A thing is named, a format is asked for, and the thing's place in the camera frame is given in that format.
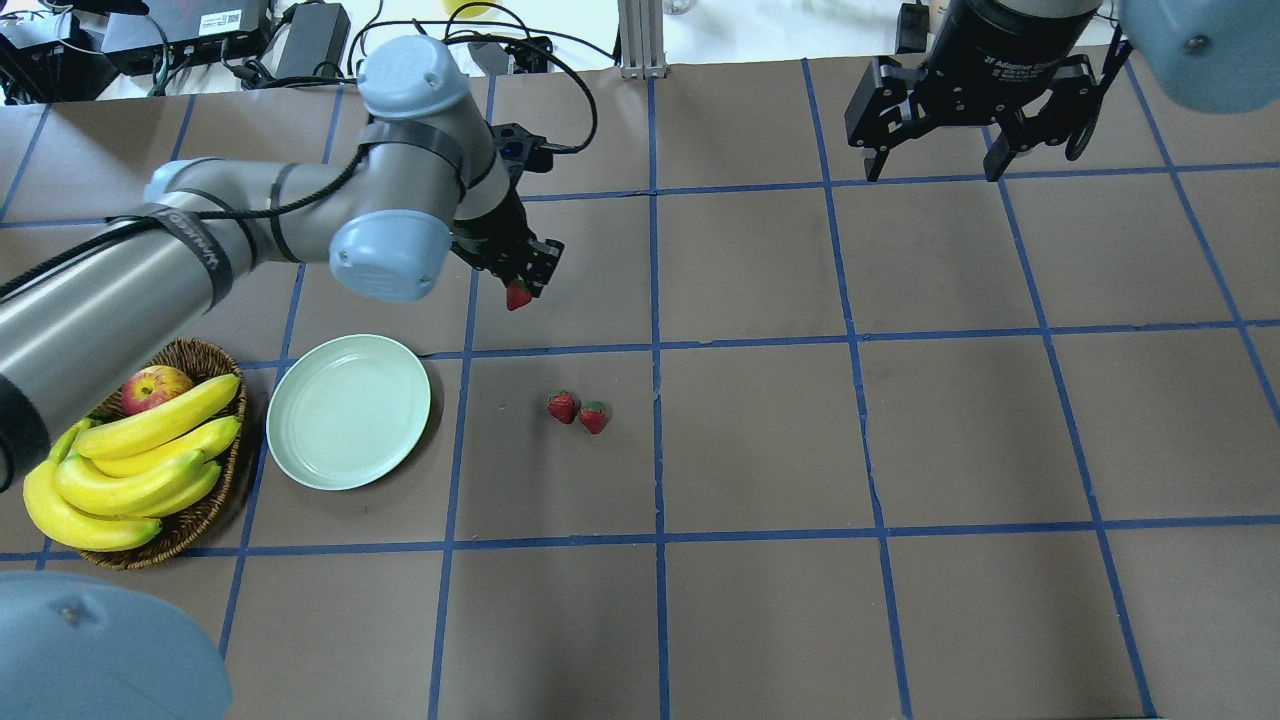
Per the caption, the aluminium frame post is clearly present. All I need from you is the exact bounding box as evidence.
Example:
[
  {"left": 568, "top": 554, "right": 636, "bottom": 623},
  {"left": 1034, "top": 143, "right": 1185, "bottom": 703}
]
[{"left": 617, "top": 0, "right": 669, "bottom": 79}]

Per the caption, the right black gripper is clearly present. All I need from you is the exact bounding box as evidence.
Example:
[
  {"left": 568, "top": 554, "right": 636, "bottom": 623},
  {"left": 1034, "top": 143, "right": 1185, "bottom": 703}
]
[{"left": 845, "top": 1, "right": 1100, "bottom": 183}]

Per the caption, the light green plate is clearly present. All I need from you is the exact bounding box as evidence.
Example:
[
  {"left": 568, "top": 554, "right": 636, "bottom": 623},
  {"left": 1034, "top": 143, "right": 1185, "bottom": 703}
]
[{"left": 265, "top": 334, "right": 433, "bottom": 491}]

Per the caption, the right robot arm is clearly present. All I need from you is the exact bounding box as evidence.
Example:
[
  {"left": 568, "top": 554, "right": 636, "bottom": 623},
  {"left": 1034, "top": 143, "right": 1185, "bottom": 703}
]
[{"left": 844, "top": 1, "right": 1277, "bottom": 182}]

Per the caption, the strawberry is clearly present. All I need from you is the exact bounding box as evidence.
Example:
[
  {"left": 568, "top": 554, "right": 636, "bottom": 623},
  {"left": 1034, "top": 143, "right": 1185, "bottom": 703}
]
[
  {"left": 506, "top": 279, "right": 535, "bottom": 313},
  {"left": 547, "top": 389, "right": 580, "bottom": 425},
  {"left": 577, "top": 401, "right": 611, "bottom": 436}
]

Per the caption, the woven wicker basket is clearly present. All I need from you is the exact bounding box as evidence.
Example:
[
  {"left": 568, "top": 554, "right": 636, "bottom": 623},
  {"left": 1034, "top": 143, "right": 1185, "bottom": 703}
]
[{"left": 76, "top": 338, "right": 253, "bottom": 571}]

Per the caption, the black power adapter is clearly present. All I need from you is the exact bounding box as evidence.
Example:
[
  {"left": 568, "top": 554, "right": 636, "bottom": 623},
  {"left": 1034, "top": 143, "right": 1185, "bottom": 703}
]
[{"left": 274, "top": 1, "right": 351, "bottom": 79}]

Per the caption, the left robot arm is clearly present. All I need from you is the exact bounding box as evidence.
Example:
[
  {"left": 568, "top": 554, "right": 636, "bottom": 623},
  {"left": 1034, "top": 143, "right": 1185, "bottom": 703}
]
[{"left": 3, "top": 35, "right": 564, "bottom": 719}]

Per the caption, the yellow banana bunch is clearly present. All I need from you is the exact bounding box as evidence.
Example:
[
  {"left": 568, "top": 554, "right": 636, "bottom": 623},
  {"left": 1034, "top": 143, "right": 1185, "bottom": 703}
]
[{"left": 22, "top": 373, "right": 242, "bottom": 553}]

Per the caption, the red apple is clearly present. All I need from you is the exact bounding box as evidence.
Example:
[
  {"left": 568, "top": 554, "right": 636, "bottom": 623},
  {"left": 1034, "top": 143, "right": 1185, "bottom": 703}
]
[{"left": 120, "top": 365, "right": 195, "bottom": 416}]

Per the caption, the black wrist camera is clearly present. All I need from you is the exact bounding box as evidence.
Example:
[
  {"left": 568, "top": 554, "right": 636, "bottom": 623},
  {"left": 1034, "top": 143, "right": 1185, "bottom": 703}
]
[{"left": 490, "top": 123, "right": 554, "bottom": 187}]

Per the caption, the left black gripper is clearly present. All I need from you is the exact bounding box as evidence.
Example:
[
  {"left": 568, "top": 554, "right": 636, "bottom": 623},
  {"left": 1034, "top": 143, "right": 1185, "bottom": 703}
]
[{"left": 451, "top": 190, "right": 564, "bottom": 300}]

